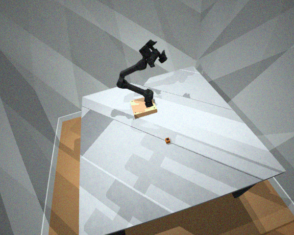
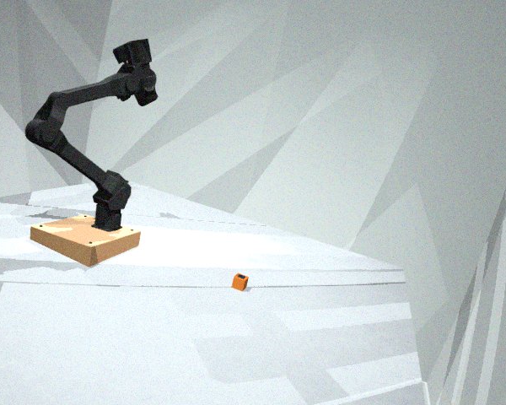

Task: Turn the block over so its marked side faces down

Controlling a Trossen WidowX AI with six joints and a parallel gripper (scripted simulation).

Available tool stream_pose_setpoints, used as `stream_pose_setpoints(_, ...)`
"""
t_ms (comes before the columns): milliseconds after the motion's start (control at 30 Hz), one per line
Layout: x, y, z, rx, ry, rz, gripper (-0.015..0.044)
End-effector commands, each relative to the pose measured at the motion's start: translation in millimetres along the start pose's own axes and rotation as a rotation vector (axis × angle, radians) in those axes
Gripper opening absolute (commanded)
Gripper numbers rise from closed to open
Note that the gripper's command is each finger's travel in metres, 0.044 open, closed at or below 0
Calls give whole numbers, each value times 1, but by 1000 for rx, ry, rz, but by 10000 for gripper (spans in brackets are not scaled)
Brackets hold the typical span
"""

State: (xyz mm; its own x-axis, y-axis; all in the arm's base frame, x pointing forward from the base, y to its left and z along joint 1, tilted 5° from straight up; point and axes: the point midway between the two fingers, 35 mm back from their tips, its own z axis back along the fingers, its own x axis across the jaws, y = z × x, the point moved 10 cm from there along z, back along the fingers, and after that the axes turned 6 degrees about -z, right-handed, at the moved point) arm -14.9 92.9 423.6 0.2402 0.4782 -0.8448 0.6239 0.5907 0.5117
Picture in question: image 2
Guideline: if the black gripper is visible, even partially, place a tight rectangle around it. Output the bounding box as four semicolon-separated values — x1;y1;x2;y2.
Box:
113;44;158;106

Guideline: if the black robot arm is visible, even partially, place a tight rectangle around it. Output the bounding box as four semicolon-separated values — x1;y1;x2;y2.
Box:
25;39;157;232

